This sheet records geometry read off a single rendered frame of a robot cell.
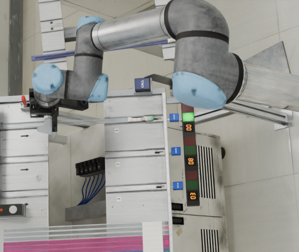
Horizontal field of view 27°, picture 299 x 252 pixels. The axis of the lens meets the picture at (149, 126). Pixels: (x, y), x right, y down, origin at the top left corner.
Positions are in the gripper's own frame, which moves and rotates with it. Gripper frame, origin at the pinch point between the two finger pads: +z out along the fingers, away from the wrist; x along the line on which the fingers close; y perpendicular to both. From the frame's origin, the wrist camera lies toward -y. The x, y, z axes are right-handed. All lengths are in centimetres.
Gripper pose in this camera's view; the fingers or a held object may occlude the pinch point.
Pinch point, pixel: (55, 114)
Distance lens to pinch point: 193.4
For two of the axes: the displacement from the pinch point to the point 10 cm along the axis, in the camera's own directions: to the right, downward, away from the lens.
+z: -1.4, 2.6, 9.5
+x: 0.4, 9.7, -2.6
